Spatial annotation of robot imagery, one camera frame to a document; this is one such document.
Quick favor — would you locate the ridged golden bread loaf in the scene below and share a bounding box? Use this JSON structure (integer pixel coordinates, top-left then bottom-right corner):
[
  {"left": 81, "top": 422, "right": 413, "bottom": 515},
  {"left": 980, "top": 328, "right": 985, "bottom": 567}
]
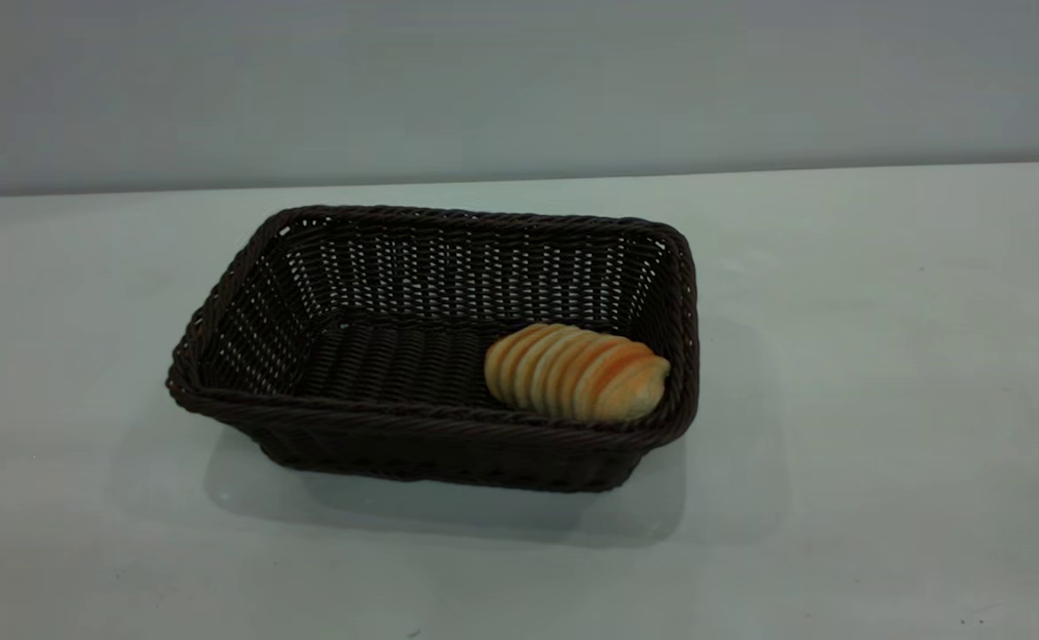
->
[{"left": 484, "top": 323, "right": 672, "bottom": 423}]

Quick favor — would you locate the black woven wicker basket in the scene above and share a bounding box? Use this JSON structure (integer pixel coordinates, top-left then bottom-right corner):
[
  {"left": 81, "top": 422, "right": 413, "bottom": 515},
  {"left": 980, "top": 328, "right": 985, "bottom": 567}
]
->
[{"left": 165, "top": 204, "right": 700, "bottom": 494}]

